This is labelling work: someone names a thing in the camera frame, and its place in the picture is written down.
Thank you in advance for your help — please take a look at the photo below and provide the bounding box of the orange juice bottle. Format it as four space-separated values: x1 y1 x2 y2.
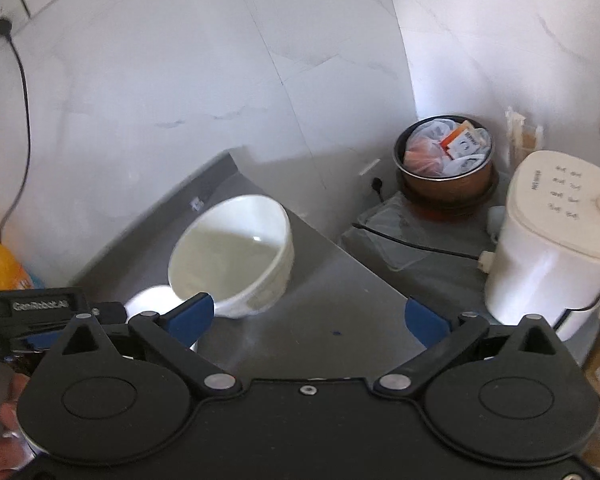
0 244 44 292

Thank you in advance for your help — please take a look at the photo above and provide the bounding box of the grey low side cabinet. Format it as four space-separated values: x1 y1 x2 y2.
340 192 504 318

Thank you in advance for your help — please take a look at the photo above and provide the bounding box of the copper pot with bags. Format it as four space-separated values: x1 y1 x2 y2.
392 115 498 216

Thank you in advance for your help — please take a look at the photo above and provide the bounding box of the black floor plug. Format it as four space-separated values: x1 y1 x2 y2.
370 177 385 203

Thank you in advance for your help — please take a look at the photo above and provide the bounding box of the person's left hand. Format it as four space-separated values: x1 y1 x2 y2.
0 402 33 480

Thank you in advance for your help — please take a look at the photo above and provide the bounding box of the white plate bakery print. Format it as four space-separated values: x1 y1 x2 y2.
124 285 198 351

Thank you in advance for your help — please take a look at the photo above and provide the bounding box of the white electric cooker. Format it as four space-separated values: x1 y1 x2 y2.
479 151 600 340

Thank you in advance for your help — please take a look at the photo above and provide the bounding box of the black power cable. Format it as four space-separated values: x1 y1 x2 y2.
0 17 33 246

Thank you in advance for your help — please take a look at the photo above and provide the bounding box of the large white ceramic bowl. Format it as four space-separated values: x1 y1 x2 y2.
168 194 294 318

